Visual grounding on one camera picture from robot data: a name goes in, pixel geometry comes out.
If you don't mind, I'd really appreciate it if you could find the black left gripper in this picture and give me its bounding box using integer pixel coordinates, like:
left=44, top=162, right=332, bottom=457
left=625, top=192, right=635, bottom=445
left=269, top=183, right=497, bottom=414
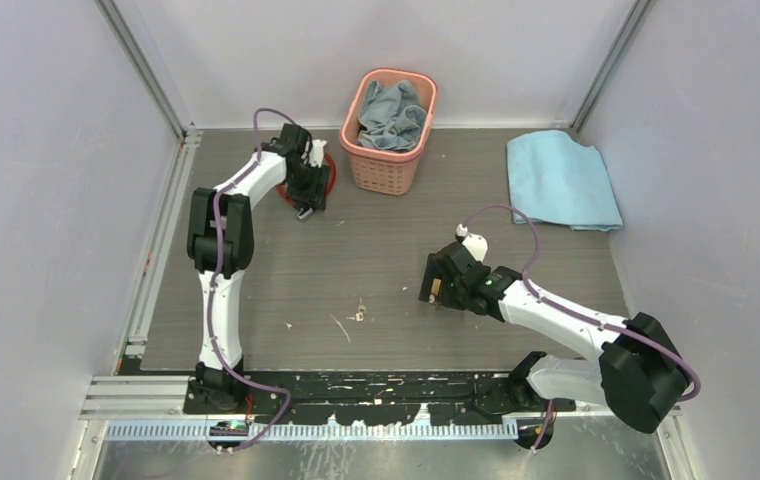
left=287, top=159, right=330, bottom=210

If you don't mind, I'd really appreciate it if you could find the red cable lock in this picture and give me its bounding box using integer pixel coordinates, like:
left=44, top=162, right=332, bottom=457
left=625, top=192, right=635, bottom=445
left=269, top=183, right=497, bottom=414
left=276, top=153, right=337, bottom=221

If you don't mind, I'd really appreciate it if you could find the silver padlock key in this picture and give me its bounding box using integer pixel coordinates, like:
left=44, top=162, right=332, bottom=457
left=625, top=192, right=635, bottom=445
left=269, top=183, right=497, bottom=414
left=346, top=297, right=367, bottom=322

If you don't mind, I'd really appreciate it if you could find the brass padlock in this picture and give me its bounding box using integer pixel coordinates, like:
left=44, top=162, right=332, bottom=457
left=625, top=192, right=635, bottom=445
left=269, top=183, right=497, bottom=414
left=420, top=277, right=441, bottom=304

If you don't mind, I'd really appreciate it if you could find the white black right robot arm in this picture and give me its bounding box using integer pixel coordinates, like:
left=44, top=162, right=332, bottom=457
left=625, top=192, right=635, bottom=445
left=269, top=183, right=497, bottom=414
left=418, top=241, right=697, bottom=433

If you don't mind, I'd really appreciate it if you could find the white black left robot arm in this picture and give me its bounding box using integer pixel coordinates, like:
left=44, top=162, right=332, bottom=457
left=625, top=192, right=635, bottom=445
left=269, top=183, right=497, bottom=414
left=184, top=123, right=335, bottom=414

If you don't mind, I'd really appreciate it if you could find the pink plastic basket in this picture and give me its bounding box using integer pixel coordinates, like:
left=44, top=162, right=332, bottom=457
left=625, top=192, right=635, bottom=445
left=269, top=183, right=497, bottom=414
left=339, top=68, right=438, bottom=195

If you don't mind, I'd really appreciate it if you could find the grey cloth in basket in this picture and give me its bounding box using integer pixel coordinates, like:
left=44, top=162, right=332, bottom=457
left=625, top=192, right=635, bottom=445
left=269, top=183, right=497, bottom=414
left=357, top=80, right=427, bottom=153

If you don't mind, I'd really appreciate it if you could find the light blue folded towel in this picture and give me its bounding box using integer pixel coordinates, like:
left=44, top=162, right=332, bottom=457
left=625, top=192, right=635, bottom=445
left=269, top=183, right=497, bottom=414
left=506, top=130, right=623, bottom=232

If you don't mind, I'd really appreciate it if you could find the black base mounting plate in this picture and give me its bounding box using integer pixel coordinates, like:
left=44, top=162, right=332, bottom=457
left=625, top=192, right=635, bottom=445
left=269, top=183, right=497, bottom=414
left=183, top=371, right=547, bottom=426

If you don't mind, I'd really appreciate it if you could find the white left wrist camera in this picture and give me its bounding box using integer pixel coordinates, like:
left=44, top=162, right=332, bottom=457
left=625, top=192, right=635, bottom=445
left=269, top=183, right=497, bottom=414
left=308, top=139, right=327, bottom=168

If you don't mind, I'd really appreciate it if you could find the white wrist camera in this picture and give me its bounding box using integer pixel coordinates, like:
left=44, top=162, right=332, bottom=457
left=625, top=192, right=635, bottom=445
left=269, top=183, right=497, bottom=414
left=455, top=223, right=488, bottom=262
left=308, top=139, right=327, bottom=168

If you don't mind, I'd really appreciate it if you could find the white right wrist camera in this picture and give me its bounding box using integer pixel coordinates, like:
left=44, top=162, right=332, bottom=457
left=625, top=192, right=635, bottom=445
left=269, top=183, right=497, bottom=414
left=455, top=223, right=488, bottom=262

